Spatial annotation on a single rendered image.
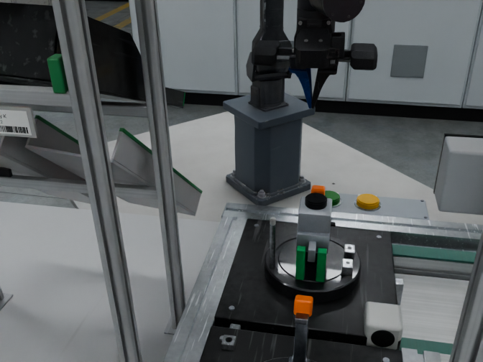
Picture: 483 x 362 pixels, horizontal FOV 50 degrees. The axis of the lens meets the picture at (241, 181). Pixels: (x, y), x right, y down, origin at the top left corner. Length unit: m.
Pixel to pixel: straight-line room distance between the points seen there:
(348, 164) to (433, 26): 2.51
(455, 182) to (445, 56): 3.27
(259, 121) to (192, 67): 2.97
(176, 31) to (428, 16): 1.74
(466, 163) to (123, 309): 0.39
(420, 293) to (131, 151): 0.49
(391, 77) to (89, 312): 3.18
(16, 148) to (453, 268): 0.67
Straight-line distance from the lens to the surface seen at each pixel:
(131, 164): 0.67
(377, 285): 0.77
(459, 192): 0.56
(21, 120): 0.52
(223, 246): 0.86
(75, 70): 0.48
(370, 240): 0.86
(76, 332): 0.89
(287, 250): 0.79
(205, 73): 3.98
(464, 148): 0.55
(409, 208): 0.98
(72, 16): 0.46
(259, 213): 0.92
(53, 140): 0.74
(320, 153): 1.37
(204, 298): 0.76
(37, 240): 1.12
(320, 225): 0.71
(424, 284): 0.88
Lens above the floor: 1.46
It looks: 29 degrees down
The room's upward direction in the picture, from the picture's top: 1 degrees counter-clockwise
